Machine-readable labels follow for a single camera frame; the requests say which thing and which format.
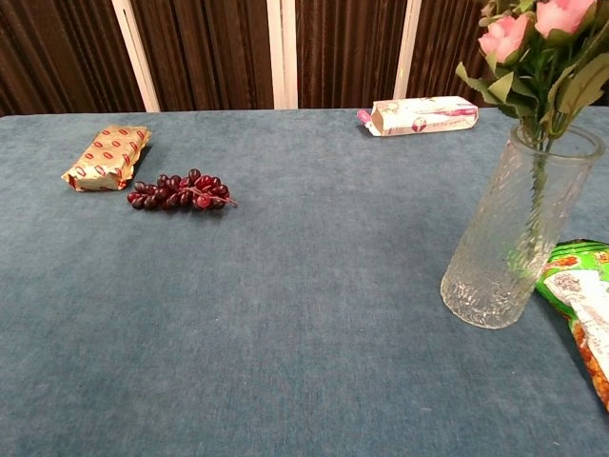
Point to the pink artificial flower bouquet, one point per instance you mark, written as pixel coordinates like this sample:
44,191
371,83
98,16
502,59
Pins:
537,71

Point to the blue carpeted table surface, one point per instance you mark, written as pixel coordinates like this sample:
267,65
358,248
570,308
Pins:
266,309

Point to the textured transparent glass vase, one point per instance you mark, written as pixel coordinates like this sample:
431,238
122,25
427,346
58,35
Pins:
499,266

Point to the dark red grape bunch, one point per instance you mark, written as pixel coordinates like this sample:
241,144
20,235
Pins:
181,190

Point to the white pink toothpaste box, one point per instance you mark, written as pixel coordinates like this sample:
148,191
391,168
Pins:
423,116

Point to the dark brown curtain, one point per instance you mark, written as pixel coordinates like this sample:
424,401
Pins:
214,47

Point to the gold red-printed snack packet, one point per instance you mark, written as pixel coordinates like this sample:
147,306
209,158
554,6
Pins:
107,157

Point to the green snack bag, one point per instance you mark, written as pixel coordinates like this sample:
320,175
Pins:
583,304

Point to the white frame post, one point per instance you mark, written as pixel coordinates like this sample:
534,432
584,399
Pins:
135,54
281,52
407,47

